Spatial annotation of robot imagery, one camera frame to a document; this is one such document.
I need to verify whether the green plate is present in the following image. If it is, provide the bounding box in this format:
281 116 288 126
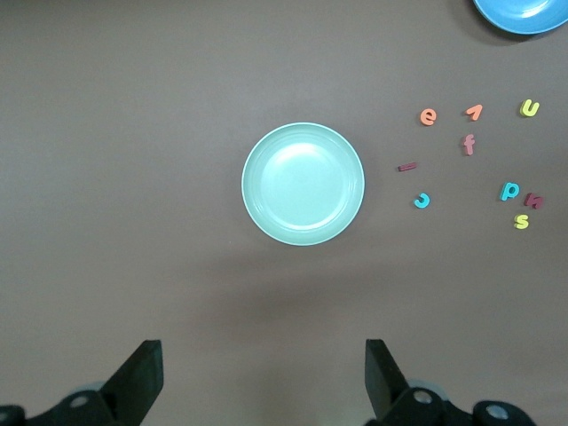
241 122 367 247

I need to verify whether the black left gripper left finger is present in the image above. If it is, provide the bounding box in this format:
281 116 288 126
0 339 164 426

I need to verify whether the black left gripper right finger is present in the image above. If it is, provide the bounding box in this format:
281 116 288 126
365 339 536 426

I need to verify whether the blue plate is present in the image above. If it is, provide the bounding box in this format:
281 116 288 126
471 0 568 36

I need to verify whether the brown table cover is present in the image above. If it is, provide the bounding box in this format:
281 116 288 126
0 0 568 426

